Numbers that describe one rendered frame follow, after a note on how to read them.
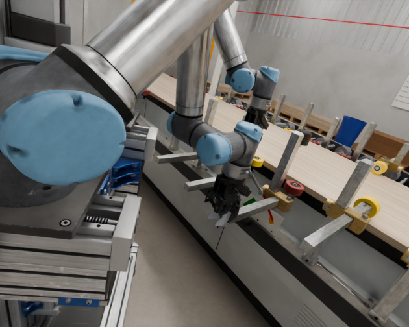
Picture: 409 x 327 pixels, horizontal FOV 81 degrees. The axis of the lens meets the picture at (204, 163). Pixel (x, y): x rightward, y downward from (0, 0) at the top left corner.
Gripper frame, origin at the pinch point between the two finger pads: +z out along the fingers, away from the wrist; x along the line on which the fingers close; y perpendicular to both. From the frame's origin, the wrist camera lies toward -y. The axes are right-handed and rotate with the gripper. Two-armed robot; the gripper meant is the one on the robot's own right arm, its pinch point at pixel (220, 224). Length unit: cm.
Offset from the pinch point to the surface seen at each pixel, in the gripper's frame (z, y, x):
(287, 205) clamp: -3.2, -31.7, 4.9
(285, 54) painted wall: -103, -781, -536
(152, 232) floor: 83, -29, -78
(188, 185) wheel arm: 0.4, -3.6, -23.9
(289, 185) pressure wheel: -8.1, -38.7, -0.5
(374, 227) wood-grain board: -7, -49, 31
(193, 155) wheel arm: 1, -24, -49
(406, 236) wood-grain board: -7, -57, 40
